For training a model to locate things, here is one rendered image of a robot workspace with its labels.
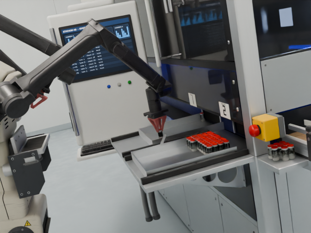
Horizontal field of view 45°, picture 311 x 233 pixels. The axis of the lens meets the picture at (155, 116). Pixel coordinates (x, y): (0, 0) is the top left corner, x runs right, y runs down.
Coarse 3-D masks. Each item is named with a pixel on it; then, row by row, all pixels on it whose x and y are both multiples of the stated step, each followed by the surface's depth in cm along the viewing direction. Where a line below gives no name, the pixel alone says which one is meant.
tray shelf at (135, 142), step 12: (216, 132) 168; (228, 132) 165; (120, 144) 178; (132, 144) 175; (144, 144) 171; (240, 144) 147; (120, 156) 165; (252, 156) 132; (132, 168) 143; (204, 168) 130; (216, 168) 129; (228, 168) 130; (168, 180) 125; (180, 180) 126
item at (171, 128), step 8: (176, 120) 191; (184, 120) 192; (192, 120) 193; (200, 120) 193; (144, 128) 187; (152, 128) 188; (168, 128) 190; (176, 128) 187; (184, 128) 184; (192, 128) 182; (200, 128) 167; (208, 128) 168; (216, 128) 169; (144, 136) 175; (152, 136) 180; (168, 136) 164; (176, 136) 165
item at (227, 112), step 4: (220, 104) 148; (224, 104) 144; (228, 104) 141; (220, 108) 149; (228, 108) 142; (220, 112) 150; (224, 112) 146; (228, 112) 143; (224, 116) 147; (228, 116) 144
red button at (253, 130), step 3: (249, 126) 122; (252, 126) 121; (255, 126) 121; (249, 129) 122; (252, 129) 121; (255, 129) 120; (258, 129) 120; (249, 132) 122; (252, 132) 121; (255, 132) 120; (258, 132) 120; (252, 135) 122; (255, 135) 121; (258, 135) 122
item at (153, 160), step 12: (168, 144) 155; (180, 144) 157; (132, 156) 150; (144, 156) 154; (156, 156) 151; (168, 156) 148; (180, 156) 145; (192, 156) 143; (204, 156) 132; (216, 156) 133; (144, 168) 130; (156, 168) 128; (168, 168) 129
